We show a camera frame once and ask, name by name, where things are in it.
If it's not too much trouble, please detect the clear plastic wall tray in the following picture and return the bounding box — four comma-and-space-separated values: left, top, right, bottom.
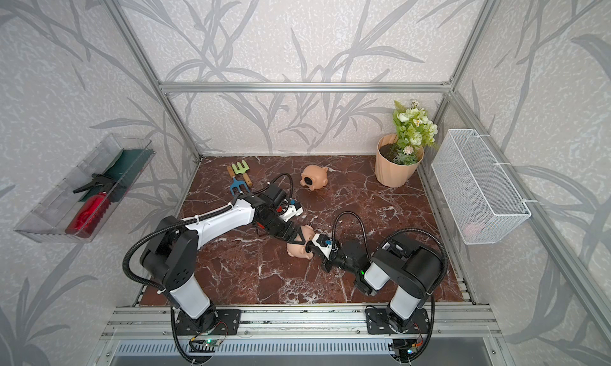
14, 134, 155, 244

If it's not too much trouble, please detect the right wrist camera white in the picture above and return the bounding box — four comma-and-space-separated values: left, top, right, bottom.
312, 233, 334, 260

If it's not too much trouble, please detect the pink piggy bank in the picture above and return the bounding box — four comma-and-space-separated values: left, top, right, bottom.
286, 225, 315, 260

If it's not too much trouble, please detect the blue toy garden fork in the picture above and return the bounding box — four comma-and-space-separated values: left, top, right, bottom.
227, 166, 251, 196

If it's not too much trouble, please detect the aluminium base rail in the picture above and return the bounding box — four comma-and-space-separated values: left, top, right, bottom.
88, 302, 514, 365

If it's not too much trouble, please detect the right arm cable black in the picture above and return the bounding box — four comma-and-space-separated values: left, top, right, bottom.
330, 211, 450, 299

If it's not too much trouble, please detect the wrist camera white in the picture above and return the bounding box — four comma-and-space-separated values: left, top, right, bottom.
278, 199, 304, 221
312, 233, 334, 260

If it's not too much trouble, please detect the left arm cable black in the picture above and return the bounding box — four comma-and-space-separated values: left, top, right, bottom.
122, 173, 294, 294

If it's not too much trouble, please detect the peach flower pot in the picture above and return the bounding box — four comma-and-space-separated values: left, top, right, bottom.
375, 134, 424, 188

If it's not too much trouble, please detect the green toy garden rake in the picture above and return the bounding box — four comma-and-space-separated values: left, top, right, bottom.
232, 159, 253, 187

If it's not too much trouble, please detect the aluminium frame crossbar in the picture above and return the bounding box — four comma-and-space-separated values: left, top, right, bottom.
159, 82, 450, 93

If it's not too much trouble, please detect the white wire mesh basket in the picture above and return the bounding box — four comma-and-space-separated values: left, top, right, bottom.
432, 129, 531, 245

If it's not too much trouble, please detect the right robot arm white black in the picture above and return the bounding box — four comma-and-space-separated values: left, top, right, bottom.
305, 232, 447, 335

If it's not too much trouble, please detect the artificial green white plant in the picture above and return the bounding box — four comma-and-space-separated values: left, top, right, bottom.
388, 100, 439, 166

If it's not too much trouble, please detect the pink object in basket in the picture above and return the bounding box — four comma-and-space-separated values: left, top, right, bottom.
462, 222, 486, 242

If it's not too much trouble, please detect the red spray bottle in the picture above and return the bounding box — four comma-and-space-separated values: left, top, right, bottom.
65, 191, 111, 239

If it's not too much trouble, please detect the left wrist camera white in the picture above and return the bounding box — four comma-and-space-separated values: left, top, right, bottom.
278, 199, 304, 221

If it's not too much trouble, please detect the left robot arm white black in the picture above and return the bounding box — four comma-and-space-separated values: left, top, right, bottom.
134, 184, 306, 334

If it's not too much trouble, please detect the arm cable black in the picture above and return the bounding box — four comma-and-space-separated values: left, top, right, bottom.
122, 173, 294, 294
330, 211, 450, 299

